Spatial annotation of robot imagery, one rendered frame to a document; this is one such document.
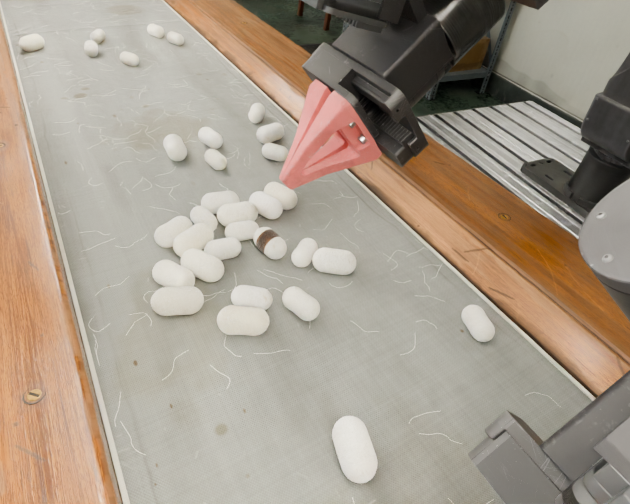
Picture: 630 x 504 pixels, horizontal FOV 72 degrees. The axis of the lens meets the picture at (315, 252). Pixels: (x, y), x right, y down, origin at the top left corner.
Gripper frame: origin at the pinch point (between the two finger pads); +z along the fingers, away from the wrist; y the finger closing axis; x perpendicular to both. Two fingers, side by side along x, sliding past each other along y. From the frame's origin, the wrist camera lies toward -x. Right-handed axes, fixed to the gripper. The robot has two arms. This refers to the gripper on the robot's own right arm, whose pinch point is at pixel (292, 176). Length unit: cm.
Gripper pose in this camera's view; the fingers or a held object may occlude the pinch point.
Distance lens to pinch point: 35.4
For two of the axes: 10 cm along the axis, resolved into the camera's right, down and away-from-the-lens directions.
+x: 4.9, 3.7, 7.9
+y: 5.1, 6.2, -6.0
